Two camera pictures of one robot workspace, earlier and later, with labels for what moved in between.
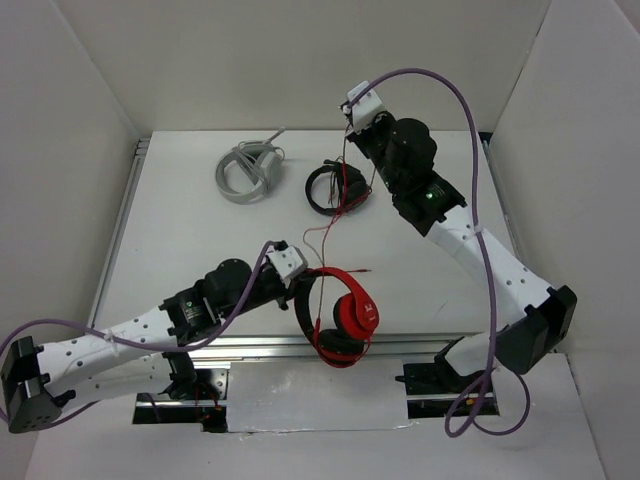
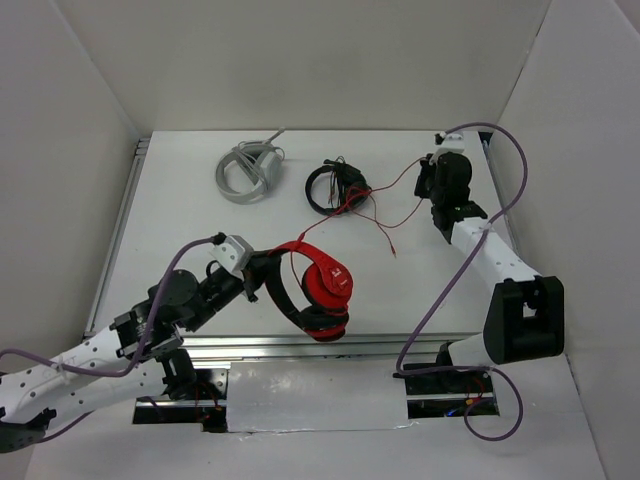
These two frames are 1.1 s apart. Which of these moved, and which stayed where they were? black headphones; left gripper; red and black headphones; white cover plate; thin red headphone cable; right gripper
Moved: red and black headphones; thin red headphone cable; left gripper; right gripper
Stayed: black headphones; white cover plate
